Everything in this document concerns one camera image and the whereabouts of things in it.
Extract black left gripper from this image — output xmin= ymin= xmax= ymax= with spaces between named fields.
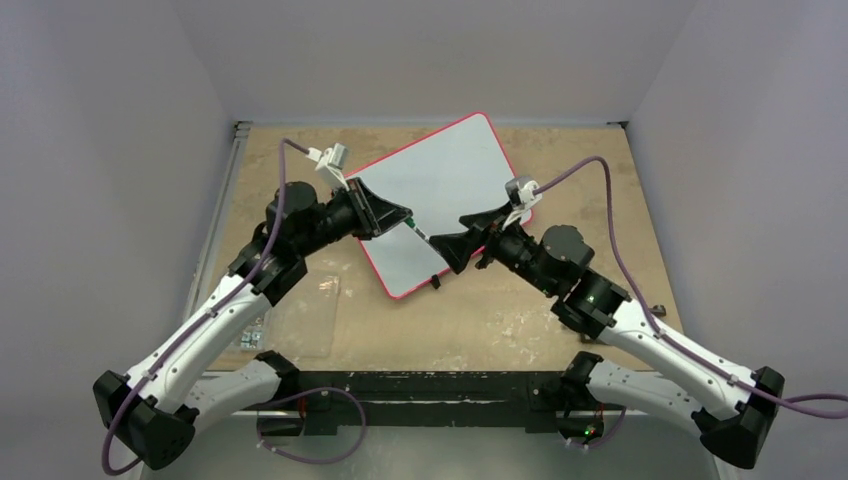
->
xmin=296 ymin=176 xmax=411 ymax=258

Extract white whiteboard marker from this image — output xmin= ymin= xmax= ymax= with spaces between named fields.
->
xmin=413 ymin=226 xmax=429 ymax=242

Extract pink framed whiteboard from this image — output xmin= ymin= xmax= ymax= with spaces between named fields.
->
xmin=346 ymin=112 xmax=517 ymax=299

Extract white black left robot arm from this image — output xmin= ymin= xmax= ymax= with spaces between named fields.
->
xmin=93 ymin=177 xmax=413 ymax=476

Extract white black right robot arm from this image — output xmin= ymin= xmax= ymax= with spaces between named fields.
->
xmin=428 ymin=208 xmax=785 ymax=469

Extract clear plastic screw box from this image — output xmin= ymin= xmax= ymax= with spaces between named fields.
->
xmin=230 ymin=270 xmax=341 ymax=358

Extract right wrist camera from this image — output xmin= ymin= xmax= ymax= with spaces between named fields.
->
xmin=502 ymin=176 xmax=543 ymax=230

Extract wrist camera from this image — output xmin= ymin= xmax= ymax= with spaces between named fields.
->
xmin=307 ymin=143 xmax=349 ymax=190
xmin=502 ymin=176 xmax=543 ymax=230

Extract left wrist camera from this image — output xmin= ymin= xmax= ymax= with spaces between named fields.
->
xmin=307 ymin=143 xmax=349 ymax=190

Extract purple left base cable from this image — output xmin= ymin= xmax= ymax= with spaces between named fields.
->
xmin=256 ymin=386 xmax=368 ymax=466

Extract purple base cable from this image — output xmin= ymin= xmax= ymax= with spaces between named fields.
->
xmin=564 ymin=404 xmax=629 ymax=452
xmin=256 ymin=386 xmax=368 ymax=466

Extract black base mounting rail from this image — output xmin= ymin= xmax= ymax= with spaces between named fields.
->
xmin=251 ymin=369 xmax=628 ymax=439

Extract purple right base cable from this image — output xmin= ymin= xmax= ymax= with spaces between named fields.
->
xmin=564 ymin=404 xmax=629 ymax=452

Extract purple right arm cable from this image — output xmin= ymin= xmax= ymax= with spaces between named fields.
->
xmin=533 ymin=156 xmax=848 ymax=420

